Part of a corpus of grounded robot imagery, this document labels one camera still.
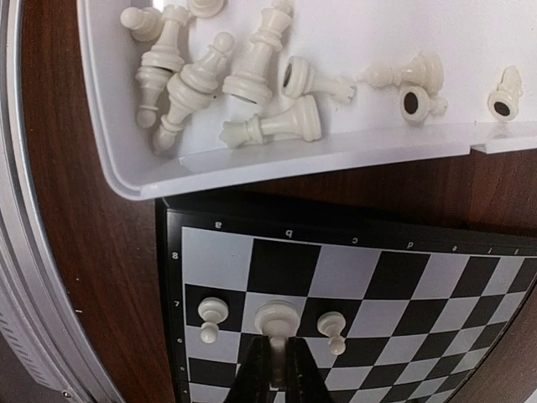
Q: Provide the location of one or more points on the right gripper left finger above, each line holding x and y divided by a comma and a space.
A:
252, 381

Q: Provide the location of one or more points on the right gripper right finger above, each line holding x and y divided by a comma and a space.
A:
303, 378

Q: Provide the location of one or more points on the white pawn placed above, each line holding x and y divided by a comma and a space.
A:
212, 312
331, 325
279, 321

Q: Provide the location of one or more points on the black white chess board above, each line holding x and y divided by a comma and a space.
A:
423, 305

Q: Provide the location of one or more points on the white plastic compartment tray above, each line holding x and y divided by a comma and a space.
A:
453, 49

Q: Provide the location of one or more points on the white chess piece in tray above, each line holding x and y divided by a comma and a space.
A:
145, 24

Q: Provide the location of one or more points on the white piece at tray edge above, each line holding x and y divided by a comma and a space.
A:
416, 104

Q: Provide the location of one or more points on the white bishop in tray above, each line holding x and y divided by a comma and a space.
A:
192, 89

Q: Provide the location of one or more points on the white pawn base up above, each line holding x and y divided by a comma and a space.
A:
302, 78

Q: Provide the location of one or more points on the white pawn lying in tray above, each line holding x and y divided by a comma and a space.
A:
159, 64

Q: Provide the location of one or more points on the white knight in tray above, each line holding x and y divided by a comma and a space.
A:
503, 102

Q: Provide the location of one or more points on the aluminium front rail frame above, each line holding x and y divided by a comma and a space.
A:
37, 319

